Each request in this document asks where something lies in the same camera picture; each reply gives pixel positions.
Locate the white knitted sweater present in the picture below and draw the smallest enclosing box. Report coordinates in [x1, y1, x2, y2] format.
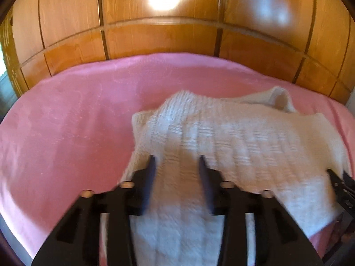
[100, 86, 350, 266]

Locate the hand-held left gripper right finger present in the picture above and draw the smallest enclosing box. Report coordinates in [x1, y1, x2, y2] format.
[200, 156, 324, 266]

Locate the wooden wardrobe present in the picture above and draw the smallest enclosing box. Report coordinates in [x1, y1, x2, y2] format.
[0, 0, 355, 108]

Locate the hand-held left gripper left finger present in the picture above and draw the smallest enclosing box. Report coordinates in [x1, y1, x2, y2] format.
[32, 155, 156, 266]

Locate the pink blanket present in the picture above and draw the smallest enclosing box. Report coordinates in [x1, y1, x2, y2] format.
[0, 53, 355, 266]

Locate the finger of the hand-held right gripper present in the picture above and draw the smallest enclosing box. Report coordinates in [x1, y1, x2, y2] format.
[327, 168, 352, 214]
[342, 171, 355, 198]

